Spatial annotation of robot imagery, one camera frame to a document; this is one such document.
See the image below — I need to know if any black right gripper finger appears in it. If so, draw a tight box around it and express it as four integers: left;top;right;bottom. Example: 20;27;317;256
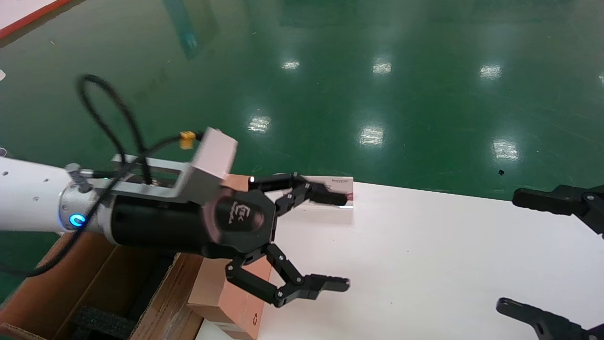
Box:
512;184;604;235
496;297;604;340

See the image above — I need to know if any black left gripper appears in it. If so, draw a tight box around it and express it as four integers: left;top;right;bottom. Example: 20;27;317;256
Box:
110;188;351;309

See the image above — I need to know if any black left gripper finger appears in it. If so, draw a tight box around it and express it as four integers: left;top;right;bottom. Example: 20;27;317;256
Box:
249;173;350;218

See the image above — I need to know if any small cardboard box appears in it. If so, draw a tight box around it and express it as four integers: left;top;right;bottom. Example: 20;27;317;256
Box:
188;174;274;340

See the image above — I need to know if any large cardboard box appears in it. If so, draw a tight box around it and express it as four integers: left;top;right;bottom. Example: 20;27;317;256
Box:
0;231;204;340

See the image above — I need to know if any acrylic table sign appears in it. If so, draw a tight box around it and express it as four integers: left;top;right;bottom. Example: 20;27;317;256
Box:
277;174;354;211

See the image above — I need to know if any black foam insert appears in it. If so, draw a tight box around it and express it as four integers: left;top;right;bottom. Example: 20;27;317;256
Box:
71;306;138;340

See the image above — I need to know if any white board with red edge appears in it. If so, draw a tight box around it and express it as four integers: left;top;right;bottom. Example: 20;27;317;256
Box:
0;0;72;39

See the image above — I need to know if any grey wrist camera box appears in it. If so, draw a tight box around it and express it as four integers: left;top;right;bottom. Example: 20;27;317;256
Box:
111;127;238;205

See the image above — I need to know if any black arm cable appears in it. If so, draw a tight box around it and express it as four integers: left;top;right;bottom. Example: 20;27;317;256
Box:
0;74;204;279

